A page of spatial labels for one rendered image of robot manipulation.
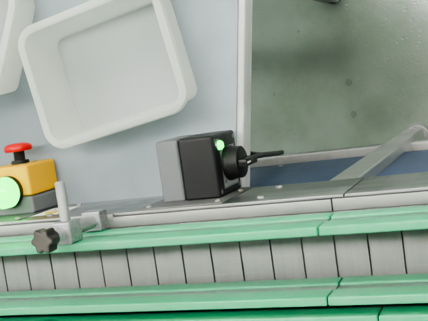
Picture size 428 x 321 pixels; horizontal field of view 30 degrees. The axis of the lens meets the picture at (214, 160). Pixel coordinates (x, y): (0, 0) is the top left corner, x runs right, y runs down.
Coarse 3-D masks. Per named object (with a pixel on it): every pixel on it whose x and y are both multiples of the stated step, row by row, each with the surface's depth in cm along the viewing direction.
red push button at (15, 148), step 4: (12, 144) 114; (16, 144) 114; (20, 144) 114; (24, 144) 114; (28, 144) 114; (4, 148) 114; (8, 148) 113; (12, 148) 113; (16, 148) 113; (20, 148) 113; (24, 148) 114; (28, 148) 114; (8, 152) 114; (16, 152) 114; (20, 152) 114; (24, 152) 115; (16, 156) 114; (20, 156) 114; (24, 156) 115; (16, 160) 114
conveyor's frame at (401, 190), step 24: (264, 192) 100; (288, 192) 97; (312, 192) 94; (336, 192) 91; (360, 192) 89; (384, 192) 88; (408, 192) 86; (48, 216) 106; (72, 216) 103; (120, 216) 100; (144, 216) 99; (168, 216) 98; (192, 216) 96; (216, 216) 95; (240, 216) 94; (264, 216) 93
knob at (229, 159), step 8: (224, 152) 101; (232, 152) 101; (240, 152) 101; (224, 160) 101; (232, 160) 100; (240, 160) 100; (248, 160) 100; (256, 160) 103; (224, 168) 101; (232, 168) 100; (240, 168) 101; (232, 176) 101; (240, 176) 101
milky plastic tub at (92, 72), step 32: (96, 0) 103; (128, 0) 104; (160, 0) 100; (32, 32) 108; (64, 32) 112; (96, 32) 112; (128, 32) 110; (160, 32) 108; (32, 64) 109; (64, 64) 115; (96, 64) 113; (128, 64) 111; (160, 64) 109; (32, 96) 109; (64, 96) 113; (96, 96) 113; (128, 96) 112; (160, 96) 110; (192, 96) 107; (64, 128) 112; (96, 128) 113; (128, 128) 104
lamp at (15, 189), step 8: (8, 176) 111; (0, 184) 110; (8, 184) 110; (16, 184) 111; (0, 192) 109; (8, 192) 109; (16, 192) 110; (0, 200) 110; (8, 200) 109; (16, 200) 110; (0, 208) 111
